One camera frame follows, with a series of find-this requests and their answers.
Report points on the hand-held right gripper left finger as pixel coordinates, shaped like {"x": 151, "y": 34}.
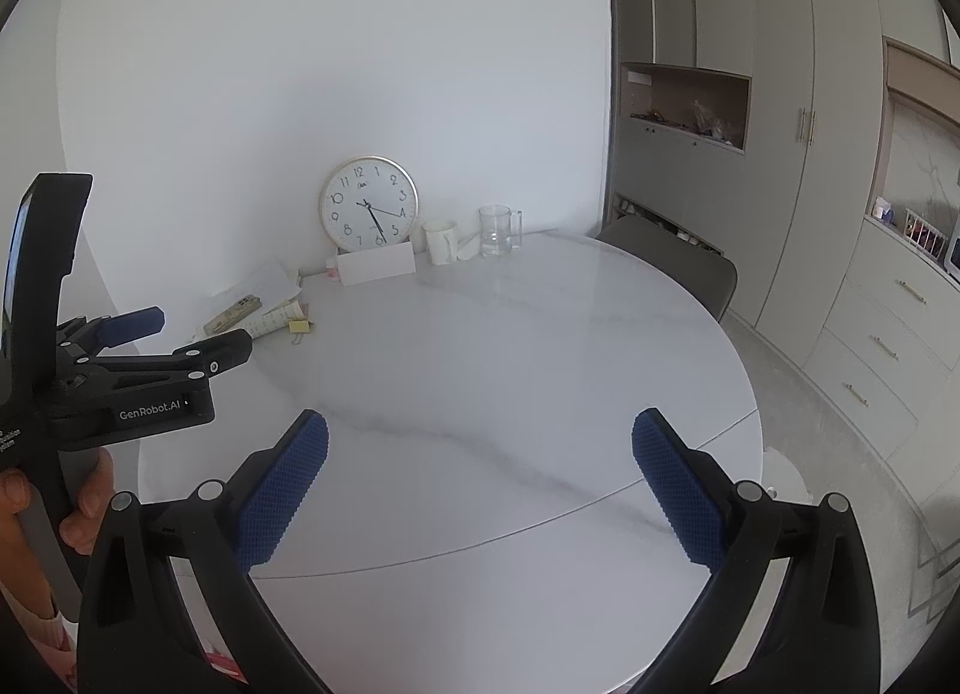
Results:
{"x": 285, "y": 491}

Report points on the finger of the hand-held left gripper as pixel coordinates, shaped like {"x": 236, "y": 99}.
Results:
{"x": 135, "y": 322}
{"x": 217, "y": 352}

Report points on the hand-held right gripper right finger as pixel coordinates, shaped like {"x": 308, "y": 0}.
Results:
{"x": 675, "y": 491}

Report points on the person's left hand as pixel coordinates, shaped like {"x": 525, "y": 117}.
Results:
{"x": 94, "y": 499}

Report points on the smartphone in beige case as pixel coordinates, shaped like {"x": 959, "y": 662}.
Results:
{"x": 232, "y": 315}

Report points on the white paper sheets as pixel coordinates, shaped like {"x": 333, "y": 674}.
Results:
{"x": 259, "y": 281}

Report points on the yellow binder clip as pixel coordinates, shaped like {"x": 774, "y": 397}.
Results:
{"x": 300, "y": 330}

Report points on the white plastic stool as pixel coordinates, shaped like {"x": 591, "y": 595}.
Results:
{"x": 784, "y": 480}

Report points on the white folded card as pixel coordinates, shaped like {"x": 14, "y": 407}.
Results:
{"x": 375, "y": 265}

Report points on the pink floral clothing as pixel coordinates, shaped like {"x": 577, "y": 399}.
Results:
{"x": 225, "y": 668}

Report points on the grey chair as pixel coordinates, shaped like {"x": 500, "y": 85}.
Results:
{"x": 667, "y": 259}

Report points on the white cup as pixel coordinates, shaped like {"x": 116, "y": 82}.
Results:
{"x": 439, "y": 244}

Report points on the grey drawer cabinet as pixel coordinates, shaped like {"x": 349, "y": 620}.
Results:
{"x": 877, "y": 334}

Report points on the clear glass mug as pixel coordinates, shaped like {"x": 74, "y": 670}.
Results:
{"x": 496, "y": 232}

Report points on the tall grey cabinet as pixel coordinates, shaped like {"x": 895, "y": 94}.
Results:
{"x": 765, "y": 176}

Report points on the white countertop oven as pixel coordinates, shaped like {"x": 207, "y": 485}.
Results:
{"x": 954, "y": 259}

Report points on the wooden upper cabinet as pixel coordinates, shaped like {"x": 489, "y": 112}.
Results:
{"x": 922, "y": 71}

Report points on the round white wall clock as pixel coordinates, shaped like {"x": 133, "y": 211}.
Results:
{"x": 367, "y": 202}

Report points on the metal frame stand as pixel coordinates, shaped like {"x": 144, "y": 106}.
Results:
{"x": 934, "y": 574}

